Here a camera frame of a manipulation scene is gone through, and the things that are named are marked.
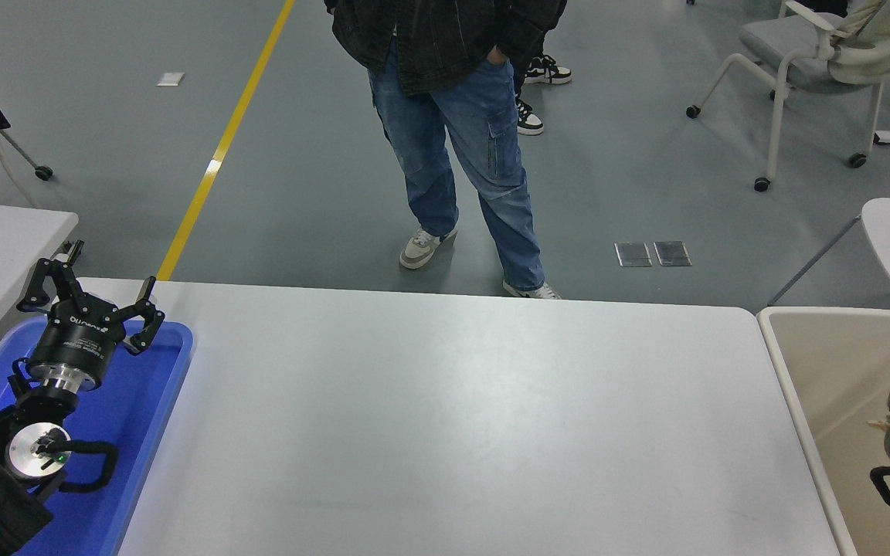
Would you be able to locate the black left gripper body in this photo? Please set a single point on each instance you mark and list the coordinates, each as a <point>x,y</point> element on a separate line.
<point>74,340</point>

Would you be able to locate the large pale plastic bin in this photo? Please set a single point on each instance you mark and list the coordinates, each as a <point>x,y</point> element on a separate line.
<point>839,363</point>

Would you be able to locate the blue plastic tray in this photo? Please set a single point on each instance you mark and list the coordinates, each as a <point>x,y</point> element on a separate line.
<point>144,401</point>

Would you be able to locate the silver floor socket plate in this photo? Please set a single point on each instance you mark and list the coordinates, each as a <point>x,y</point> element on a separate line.
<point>672,253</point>
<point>633,255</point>

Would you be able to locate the person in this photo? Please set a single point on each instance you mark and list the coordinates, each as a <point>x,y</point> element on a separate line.
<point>445,139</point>
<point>530,120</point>

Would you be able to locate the white frame grey seat chair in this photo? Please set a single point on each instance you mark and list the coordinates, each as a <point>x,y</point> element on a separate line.
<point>781,46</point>

